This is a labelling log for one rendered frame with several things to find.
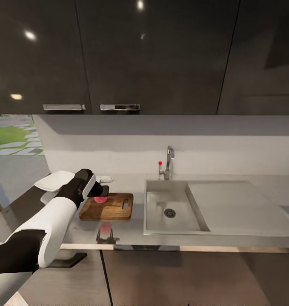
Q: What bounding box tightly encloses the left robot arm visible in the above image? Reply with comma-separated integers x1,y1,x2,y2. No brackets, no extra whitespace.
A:
0,170,113,306

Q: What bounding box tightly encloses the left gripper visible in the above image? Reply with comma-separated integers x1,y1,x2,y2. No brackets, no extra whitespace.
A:
87,183,109,197

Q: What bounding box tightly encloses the cutting board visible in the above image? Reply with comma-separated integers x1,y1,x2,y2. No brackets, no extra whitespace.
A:
79,193,133,220

